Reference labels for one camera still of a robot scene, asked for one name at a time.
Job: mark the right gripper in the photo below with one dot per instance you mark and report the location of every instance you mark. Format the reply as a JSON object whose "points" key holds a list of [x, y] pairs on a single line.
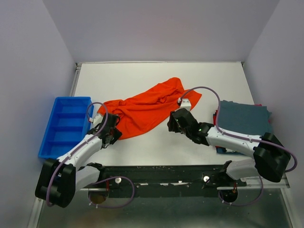
{"points": [[171, 124]]}

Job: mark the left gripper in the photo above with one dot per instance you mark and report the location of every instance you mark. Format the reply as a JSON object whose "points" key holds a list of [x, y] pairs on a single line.
{"points": [[118, 134]]}

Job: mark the orange t shirt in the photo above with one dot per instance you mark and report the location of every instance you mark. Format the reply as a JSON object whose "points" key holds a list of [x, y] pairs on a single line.
{"points": [[143, 112]]}

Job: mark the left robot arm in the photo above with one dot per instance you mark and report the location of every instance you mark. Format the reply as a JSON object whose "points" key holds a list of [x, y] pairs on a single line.
{"points": [[60, 178]]}

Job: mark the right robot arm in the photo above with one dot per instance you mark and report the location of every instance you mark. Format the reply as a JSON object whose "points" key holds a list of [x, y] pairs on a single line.
{"points": [[266, 155]]}

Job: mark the folded red t shirt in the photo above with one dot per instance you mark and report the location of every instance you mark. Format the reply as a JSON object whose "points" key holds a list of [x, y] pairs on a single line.
{"points": [[215, 118]]}

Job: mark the blue plastic bin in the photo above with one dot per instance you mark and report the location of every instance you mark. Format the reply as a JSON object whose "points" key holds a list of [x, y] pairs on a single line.
{"points": [[66, 127]]}

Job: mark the folded teal t shirt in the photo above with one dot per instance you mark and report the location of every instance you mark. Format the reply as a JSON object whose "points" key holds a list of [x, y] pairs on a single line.
{"points": [[242, 118]]}

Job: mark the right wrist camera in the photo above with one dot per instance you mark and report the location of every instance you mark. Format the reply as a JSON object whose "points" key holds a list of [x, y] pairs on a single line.
{"points": [[184, 103]]}

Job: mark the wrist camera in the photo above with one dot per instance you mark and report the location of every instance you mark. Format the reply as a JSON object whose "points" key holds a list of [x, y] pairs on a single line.
{"points": [[97, 119], [184, 103]]}

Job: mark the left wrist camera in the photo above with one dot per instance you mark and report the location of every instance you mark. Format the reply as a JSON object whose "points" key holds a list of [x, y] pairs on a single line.
{"points": [[97, 119]]}

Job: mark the black mounting base rail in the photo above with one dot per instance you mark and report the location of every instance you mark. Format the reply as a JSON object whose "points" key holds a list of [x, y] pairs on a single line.
{"points": [[158, 181]]}

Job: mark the aluminium frame rail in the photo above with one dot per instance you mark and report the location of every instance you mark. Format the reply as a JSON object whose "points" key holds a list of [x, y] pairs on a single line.
{"points": [[38, 203]]}

